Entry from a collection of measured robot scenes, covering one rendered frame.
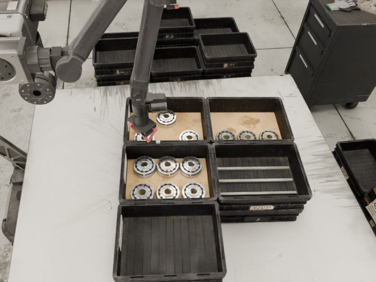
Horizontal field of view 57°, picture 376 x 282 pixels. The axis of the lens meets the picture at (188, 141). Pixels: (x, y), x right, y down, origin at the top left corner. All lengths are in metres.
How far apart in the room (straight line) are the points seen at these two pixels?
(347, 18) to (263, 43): 1.28
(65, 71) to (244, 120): 1.02
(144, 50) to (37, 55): 0.32
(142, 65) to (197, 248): 0.74
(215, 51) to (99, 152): 1.40
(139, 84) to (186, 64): 1.68
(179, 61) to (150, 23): 1.80
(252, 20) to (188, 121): 2.61
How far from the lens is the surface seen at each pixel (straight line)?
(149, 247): 1.44
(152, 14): 1.09
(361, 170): 2.64
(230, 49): 2.88
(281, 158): 1.74
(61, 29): 4.04
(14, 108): 3.25
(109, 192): 1.71
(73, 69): 1.15
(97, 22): 1.10
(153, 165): 1.59
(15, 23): 1.25
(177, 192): 1.51
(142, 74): 1.19
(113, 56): 2.76
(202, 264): 1.42
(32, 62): 1.17
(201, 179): 1.59
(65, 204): 1.72
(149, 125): 1.34
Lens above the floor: 2.16
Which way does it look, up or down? 51 degrees down
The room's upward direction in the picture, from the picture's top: 5 degrees clockwise
